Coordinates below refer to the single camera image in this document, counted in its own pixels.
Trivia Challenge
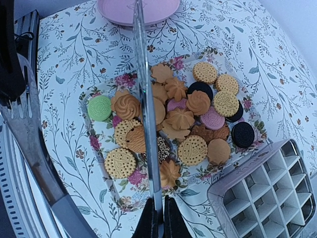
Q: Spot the floral rectangular tray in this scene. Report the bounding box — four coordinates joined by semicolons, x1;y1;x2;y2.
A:
79;49;267;212

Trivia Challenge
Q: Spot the black sandwich cookie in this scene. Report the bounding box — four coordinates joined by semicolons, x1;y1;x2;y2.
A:
231;121;255;148

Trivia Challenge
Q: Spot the swirl butter cookie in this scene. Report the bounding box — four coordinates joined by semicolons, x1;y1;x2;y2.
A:
111;90;140;120

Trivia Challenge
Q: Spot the pink round plate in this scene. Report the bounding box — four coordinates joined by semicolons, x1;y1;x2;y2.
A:
97;0;180;27

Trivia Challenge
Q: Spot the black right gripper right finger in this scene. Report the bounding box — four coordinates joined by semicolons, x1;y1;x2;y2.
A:
163;195;188;238

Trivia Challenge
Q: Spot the green sandwich cookie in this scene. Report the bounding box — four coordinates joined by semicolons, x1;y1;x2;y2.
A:
88;95;112;121

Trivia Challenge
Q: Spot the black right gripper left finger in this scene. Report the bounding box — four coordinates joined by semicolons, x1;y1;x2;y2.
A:
135;198;163;238

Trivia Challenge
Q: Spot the pink sandwich cookie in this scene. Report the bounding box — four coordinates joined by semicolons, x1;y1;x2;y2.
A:
200;106;225;130

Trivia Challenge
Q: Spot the aluminium front rail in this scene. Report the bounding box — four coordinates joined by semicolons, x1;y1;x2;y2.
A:
0;119;62;238

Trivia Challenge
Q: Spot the yellow dotted round biscuit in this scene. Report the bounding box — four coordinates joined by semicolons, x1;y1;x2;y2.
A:
104;148;137;179

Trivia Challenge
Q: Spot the floral patterned tablecloth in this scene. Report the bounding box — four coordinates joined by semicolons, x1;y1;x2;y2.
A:
37;0;317;238

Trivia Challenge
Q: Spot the chocolate sprinkle donut cookie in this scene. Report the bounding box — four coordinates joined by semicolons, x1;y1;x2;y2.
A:
157;136;171;164

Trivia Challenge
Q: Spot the pink tin with white dividers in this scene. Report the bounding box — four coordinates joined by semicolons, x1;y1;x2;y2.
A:
208;139;317;238

